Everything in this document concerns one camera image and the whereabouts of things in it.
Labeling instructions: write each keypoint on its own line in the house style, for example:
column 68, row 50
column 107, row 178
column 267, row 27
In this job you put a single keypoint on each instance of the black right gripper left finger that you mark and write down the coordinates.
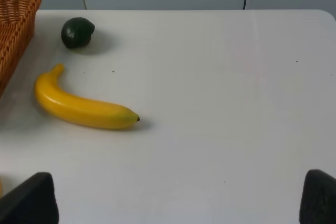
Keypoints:
column 33, row 201

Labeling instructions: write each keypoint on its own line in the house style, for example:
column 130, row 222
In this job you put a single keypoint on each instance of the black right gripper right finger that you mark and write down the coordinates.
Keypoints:
column 318, row 198

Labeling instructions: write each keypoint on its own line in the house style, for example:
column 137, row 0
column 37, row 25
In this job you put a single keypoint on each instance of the orange wicker basket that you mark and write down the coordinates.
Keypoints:
column 17, row 29

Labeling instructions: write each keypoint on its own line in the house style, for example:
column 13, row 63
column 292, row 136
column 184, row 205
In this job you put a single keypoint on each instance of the yellow banana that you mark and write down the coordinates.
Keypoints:
column 79, row 110

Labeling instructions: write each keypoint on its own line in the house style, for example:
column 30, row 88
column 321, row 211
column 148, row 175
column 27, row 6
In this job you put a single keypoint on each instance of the dark green avocado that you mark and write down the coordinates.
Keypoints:
column 77, row 32

